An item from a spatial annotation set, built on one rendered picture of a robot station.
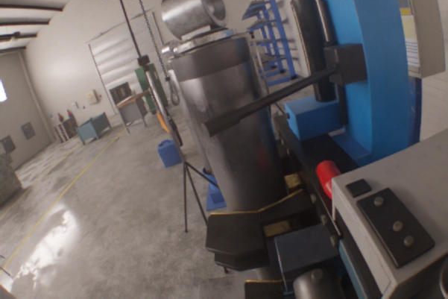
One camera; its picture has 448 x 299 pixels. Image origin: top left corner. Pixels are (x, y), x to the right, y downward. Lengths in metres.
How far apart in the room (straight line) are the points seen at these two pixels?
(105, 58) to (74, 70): 2.45
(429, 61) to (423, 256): 0.87
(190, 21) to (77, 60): 13.63
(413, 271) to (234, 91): 0.48
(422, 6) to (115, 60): 12.46
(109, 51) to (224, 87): 12.34
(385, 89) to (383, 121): 0.10
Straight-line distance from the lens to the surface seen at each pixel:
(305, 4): 0.77
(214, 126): 0.34
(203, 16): 0.53
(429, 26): 1.09
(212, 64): 0.50
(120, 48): 12.46
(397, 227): 0.33
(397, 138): 0.76
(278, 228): 0.67
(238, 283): 1.53
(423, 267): 0.33
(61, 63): 14.98
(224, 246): 0.61
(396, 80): 0.69
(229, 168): 0.59
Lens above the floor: 1.46
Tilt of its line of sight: 21 degrees down
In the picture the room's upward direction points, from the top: 19 degrees counter-clockwise
